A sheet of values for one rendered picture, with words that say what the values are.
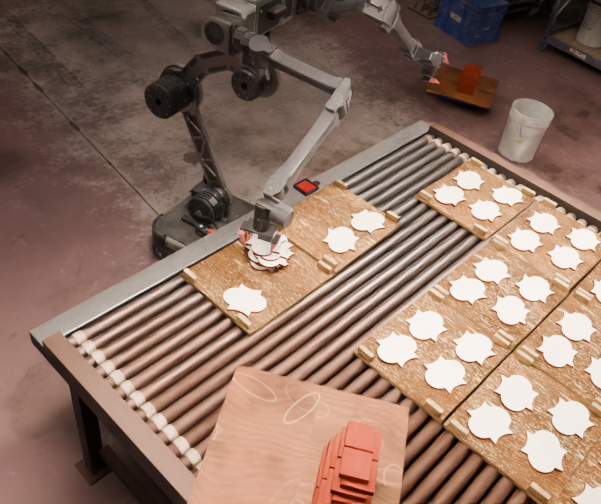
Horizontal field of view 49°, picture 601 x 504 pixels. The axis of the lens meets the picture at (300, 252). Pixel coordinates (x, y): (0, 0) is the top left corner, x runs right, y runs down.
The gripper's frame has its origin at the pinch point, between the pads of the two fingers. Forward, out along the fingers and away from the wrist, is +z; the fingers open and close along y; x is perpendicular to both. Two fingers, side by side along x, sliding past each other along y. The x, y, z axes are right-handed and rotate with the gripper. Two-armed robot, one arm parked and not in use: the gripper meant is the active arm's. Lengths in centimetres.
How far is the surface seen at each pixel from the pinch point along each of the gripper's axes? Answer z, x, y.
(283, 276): 7.6, -2.7, 10.9
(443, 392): 7, -31, 72
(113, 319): 11, -40, -34
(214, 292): 8.1, -19.0, -8.4
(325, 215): 6.8, 35.9, 16.2
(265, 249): 0.9, 0.8, 2.4
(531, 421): 7, -32, 99
